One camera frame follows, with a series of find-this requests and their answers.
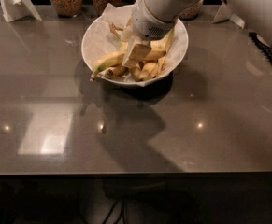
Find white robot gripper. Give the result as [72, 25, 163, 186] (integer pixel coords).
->
[120, 0, 178, 69]

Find long yellow top banana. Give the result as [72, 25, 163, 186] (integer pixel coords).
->
[90, 49, 166, 81]

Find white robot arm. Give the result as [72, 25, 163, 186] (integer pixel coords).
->
[130, 0, 272, 48]

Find yellow banana centre upright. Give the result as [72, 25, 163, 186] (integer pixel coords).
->
[129, 64, 141, 82]

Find small banana lower left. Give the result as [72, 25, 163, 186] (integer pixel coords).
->
[104, 23, 128, 80]

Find white ceramic bowl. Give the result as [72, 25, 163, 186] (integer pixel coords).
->
[80, 4, 189, 88]

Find yellow banana right side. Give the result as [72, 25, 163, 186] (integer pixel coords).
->
[138, 29, 175, 81]

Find white paper bowl liner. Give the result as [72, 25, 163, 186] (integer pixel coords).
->
[88, 2, 188, 88]

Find glass jar of grains right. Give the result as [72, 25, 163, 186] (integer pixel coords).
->
[179, 0, 204, 20]

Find white folded card right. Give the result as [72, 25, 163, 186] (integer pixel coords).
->
[213, 3, 245, 29]

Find white folded card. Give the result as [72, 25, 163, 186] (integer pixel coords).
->
[0, 0, 42, 22]
[213, 3, 245, 29]

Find white folded card left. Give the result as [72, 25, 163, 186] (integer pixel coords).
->
[0, 0, 42, 22]

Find black cable chain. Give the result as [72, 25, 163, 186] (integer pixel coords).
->
[248, 31, 272, 82]

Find black cables under table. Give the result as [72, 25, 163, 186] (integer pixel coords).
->
[76, 179, 180, 224]

